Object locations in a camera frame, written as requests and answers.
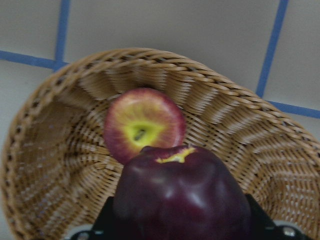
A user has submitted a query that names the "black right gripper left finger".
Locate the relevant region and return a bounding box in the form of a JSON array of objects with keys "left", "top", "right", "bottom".
[{"left": 64, "top": 196, "right": 118, "bottom": 240}]

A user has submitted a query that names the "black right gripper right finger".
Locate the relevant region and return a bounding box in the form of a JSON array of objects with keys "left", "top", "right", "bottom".
[{"left": 245, "top": 193, "right": 310, "bottom": 240}]

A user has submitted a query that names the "dark red apple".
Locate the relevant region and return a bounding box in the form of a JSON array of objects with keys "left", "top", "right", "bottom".
[{"left": 113, "top": 146, "right": 251, "bottom": 240}]

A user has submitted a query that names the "light red apple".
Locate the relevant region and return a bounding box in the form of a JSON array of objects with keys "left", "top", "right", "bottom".
[{"left": 103, "top": 87, "right": 187, "bottom": 165}]

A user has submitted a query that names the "woven wicker basket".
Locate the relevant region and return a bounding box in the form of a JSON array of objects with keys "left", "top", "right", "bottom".
[{"left": 0, "top": 48, "right": 320, "bottom": 240}]

